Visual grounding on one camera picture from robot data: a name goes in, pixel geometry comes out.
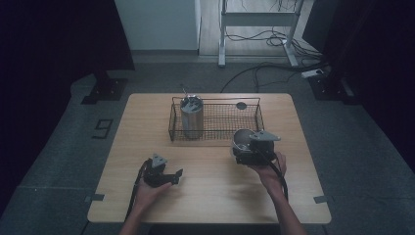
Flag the white power strip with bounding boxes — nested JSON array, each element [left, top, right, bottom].
[[300, 68, 325, 79]]

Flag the black stand base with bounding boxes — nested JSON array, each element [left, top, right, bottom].
[[307, 71, 358, 106], [80, 70, 129, 106]]

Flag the dark wire mesh basket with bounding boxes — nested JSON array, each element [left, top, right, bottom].
[[167, 96, 266, 143]]

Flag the hand-held gripper black cable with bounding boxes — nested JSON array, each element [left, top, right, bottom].
[[254, 146, 290, 202], [124, 158, 154, 223]]

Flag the left hand-held gripper black cable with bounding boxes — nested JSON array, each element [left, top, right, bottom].
[[124, 158, 154, 223]]

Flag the white desk frame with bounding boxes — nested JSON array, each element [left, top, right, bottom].
[[217, 0, 305, 69]]

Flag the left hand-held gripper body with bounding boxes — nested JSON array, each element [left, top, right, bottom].
[[142, 153, 173, 189]]

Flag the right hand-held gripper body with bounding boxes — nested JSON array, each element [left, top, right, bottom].
[[234, 129, 282, 166]]

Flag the metal mug with handle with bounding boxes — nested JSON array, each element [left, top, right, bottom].
[[230, 128, 259, 159]]

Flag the right hand-held gripper black cable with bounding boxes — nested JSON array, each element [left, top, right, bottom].
[[254, 146, 290, 202]]

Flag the black floor cables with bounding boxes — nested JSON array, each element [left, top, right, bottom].
[[220, 27, 331, 94]]

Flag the white cabinet panel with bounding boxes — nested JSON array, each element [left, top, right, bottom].
[[114, 0, 203, 52]]

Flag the steel tumbler with straw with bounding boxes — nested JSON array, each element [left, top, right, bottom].
[[179, 84, 206, 141]]

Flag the black curtain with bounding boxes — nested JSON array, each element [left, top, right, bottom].
[[0, 0, 136, 216], [301, 0, 415, 172]]

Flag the person's left hand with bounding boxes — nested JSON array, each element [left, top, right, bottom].
[[134, 177, 173, 212]]

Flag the person's right hand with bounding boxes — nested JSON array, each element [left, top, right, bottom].
[[248, 151, 289, 196]]

